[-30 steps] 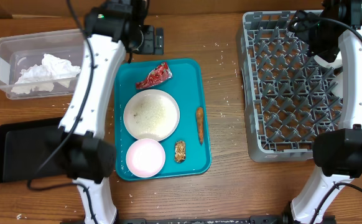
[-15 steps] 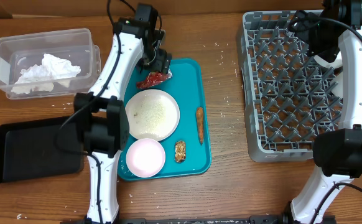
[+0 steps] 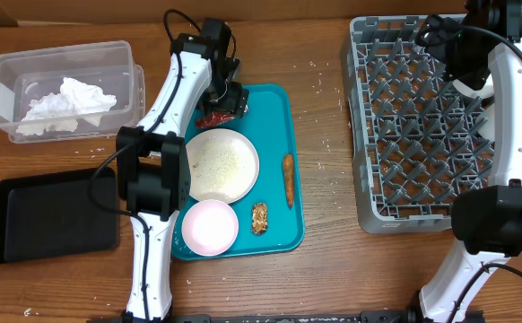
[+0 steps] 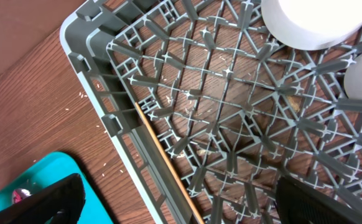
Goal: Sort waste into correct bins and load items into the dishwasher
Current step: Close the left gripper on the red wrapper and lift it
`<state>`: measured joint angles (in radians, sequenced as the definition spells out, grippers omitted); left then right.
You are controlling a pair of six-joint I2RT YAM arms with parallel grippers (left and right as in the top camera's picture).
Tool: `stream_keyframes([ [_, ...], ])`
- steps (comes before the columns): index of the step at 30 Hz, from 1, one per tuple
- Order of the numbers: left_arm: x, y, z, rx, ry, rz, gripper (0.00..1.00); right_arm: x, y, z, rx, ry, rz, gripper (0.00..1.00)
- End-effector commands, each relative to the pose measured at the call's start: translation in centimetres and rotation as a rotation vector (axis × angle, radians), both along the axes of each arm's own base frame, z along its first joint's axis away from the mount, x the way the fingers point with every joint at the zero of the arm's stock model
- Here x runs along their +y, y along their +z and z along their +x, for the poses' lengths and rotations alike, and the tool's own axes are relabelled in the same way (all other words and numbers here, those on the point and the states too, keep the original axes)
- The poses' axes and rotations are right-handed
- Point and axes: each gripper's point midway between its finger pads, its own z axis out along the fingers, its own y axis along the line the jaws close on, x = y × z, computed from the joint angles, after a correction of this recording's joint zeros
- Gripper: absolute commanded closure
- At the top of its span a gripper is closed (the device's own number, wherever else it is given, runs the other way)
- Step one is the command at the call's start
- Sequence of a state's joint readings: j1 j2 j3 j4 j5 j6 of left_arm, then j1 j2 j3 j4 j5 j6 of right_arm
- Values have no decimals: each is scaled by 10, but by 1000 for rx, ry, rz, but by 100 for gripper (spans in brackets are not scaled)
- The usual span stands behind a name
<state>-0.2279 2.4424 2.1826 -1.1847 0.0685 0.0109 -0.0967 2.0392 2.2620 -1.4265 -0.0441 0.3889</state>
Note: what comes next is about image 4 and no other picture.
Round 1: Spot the gray dishwasher rack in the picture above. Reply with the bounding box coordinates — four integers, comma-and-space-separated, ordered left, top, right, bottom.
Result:
60, 1, 362, 223

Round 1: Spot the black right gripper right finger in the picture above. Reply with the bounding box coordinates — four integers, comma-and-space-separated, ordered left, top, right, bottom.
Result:
276, 176, 362, 224

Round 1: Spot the teal plastic tray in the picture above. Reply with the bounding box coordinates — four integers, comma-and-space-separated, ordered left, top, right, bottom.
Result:
0, 152, 117, 224

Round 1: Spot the wooden chopstick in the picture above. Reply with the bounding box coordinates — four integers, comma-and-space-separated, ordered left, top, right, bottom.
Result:
134, 102, 205, 224

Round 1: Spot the white bowl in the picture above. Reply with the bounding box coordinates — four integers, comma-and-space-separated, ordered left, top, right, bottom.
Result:
261, 0, 362, 50

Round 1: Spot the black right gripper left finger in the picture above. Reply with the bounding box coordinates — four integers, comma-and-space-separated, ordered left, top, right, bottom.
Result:
0, 173, 86, 224

